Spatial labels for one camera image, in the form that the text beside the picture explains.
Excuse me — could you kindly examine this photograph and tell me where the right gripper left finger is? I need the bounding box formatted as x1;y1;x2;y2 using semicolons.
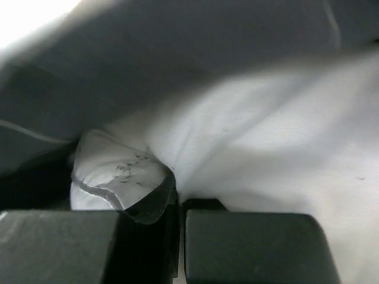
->
0;171;180;284

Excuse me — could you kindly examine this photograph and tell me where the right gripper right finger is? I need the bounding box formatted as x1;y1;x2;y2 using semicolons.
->
182;199;341;284

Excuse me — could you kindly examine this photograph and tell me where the white pillow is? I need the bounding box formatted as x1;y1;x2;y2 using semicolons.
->
70;49;378;283

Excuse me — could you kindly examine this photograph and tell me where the dark grey checked pillowcase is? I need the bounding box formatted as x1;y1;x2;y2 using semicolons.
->
1;1;378;209

